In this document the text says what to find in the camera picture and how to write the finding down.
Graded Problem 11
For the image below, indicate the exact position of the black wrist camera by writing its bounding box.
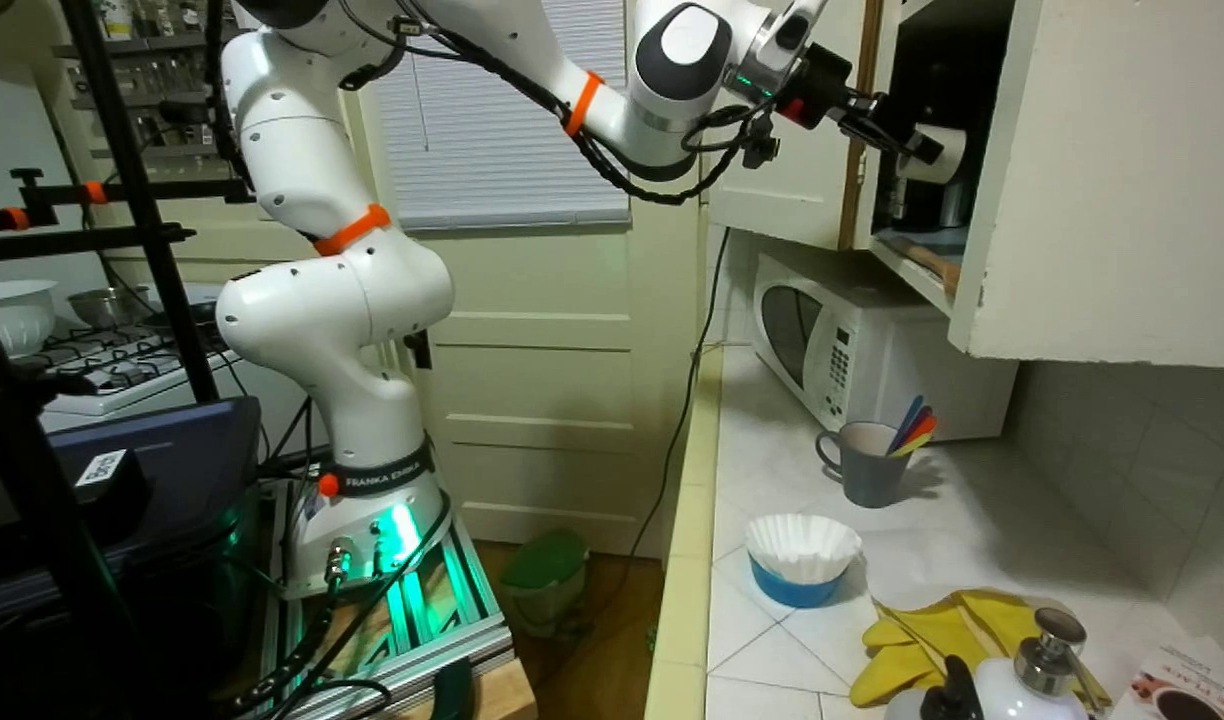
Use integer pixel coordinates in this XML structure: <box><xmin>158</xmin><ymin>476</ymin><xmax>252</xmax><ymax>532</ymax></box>
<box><xmin>737</xmin><ymin>109</ymin><xmax>785</xmax><ymax>172</ymax></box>

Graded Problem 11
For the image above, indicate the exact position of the white stove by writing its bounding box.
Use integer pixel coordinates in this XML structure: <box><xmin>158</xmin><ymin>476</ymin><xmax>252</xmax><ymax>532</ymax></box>
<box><xmin>29</xmin><ymin>296</ymin><xmax>305</xmax><ymax>422</ymax></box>

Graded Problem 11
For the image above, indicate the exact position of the white kettle with knob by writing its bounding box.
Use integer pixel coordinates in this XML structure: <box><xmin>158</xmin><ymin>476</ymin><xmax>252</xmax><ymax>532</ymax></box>
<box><xmin>888</xmin><ymin>606</ymin><xmax>1097</xmax><ymax>720</ymax></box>

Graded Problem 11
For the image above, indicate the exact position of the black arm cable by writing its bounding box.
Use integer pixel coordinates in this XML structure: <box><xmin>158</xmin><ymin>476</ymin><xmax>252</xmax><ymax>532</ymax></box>
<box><xmin>334</xmin><ymin>0</ymin><xmax>779</xmax><ymax>208</ymax></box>

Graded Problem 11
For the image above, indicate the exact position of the white bowl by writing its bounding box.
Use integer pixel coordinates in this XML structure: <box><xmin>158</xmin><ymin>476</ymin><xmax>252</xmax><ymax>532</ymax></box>
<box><xmin>0</xmin><ymin>278</ymin><xmax>63</xmax><ymax>359</ymax></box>

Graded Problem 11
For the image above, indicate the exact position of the multicoloured utensil bundle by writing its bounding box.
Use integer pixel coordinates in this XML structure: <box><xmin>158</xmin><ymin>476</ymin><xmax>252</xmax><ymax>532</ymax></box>
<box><xmin>888</xmin><ymin>392</ymin><xmax>945</xmax><ymax>466</ymax></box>

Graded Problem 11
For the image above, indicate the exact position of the black tripod stand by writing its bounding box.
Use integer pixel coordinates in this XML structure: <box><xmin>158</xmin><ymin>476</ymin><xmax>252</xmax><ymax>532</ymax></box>
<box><xmin>0</xmin><ymin>0</ymin><xmax>228</xmax><ymax>720</ymax></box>

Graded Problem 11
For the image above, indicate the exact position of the white microwave oven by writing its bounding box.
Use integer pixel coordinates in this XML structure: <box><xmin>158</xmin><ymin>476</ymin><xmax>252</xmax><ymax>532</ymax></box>
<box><xmin>749</xmin><ymin>247</ymin><xmax>1025</xmax><ymax>445</ymax></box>

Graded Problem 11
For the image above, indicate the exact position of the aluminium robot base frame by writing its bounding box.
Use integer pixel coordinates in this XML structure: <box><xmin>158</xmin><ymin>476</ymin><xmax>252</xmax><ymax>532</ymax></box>
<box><xmin>245</xmin><ymin>493</ymin><xmax>522</xmax><ymax>720</ymax></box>

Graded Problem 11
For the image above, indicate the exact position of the closed cream cabinet door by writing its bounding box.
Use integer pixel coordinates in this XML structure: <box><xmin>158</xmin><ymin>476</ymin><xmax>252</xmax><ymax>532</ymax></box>
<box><xmin>698</xmin><ymin>0</ymin><xmax>883</xmax><ymax>258</ymax></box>

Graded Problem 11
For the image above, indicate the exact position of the green bucket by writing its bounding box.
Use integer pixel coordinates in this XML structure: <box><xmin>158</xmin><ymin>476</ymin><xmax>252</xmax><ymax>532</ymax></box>
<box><xmin>497</xmin><ymin>530</ymin><xmax>597</xmax><ymax>642</ymax></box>

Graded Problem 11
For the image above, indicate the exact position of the cream panelled door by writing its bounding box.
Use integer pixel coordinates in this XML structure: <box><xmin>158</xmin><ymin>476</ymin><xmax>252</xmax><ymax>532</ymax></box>
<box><xmin>330</xmin><ymin>0</ymin><xmax>712</xmax><ymax>562</ymax></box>

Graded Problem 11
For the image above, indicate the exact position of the white coffee filter stack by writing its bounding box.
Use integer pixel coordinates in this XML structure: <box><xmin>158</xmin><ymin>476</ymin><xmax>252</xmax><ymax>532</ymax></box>
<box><xmin>743</xmin><ymin>513</ymin><xmax>867</xmax><ymax>589</ymax></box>

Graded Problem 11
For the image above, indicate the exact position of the red and white paper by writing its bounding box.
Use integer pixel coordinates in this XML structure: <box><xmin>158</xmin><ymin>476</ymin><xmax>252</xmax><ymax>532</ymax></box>
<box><xmin>1112</xmin><ymin>638</ymin><xmax>1224</xmax><ymax>720</ymax></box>

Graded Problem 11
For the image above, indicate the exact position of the open cream cabinet door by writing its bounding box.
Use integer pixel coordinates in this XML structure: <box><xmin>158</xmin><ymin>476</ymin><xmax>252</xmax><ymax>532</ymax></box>
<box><xmin>948</xmin><ymin>0</ymin><xmax>1224</xmax><ymax>371</ymax></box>

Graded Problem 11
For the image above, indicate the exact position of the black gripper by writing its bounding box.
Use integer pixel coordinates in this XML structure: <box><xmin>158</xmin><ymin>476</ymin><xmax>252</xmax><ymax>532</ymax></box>
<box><xmin>769</xmin><ymin>42</ymin><xmax>948</xmax><ymax>172</ymax></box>

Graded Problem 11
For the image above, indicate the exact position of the dark blue case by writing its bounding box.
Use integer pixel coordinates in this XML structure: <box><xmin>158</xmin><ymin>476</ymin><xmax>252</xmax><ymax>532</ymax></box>
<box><xmin>0</xmin><ymin>392</ymin><xmax>266</xmax><ymax>634</ymax></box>

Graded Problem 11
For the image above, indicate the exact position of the white tape roll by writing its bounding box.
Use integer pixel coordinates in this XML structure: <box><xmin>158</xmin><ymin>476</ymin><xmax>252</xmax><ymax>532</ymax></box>
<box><xmin>898</xmin><ymin>122</ymin><xmax>973</xmax><ymax>194</ymax></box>

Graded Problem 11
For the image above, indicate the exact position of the black bar with orange clamps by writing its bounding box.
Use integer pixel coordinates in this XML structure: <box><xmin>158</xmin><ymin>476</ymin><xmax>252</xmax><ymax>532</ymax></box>
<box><xmin>0</xmin><ymin>165</ymin><xmax>255</xmax><ymax>267</ymax></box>

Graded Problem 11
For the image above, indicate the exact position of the black power cable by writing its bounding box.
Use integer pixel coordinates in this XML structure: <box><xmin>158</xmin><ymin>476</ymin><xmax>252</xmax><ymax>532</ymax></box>
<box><xmin>628</xmin><ymin>224</ymin><xmax>737</xmax><ymax>562</ymax></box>

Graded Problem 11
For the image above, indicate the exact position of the metal shelf rack with jars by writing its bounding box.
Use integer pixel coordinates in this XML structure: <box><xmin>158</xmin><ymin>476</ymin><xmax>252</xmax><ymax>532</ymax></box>
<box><xmin>47</xmin><ymin>0</ymin><xmax>245</xmax><ymax>205</ymax></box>

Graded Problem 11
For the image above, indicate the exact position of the blue bowl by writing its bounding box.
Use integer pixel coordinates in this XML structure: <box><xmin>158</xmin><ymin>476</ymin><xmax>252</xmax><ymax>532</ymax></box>
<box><xmin>749</xmin><ymin>556</ymin><xmax>851</xmax><ymax>614</ymax></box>

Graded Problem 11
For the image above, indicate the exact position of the white window blind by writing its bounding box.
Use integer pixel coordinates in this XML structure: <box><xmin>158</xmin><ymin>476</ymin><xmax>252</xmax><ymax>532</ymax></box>
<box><xmin>352</xmin><ymin>0</ymin><xmax>636</xmax><ymax>242</ymax></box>

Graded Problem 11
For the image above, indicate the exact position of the grey mug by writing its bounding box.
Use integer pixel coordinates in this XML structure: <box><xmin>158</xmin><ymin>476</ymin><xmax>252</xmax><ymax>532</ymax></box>
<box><xmin>810</xmin><ymin>422</ymin><xmax>919</xmax><ymax>513</ymax></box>

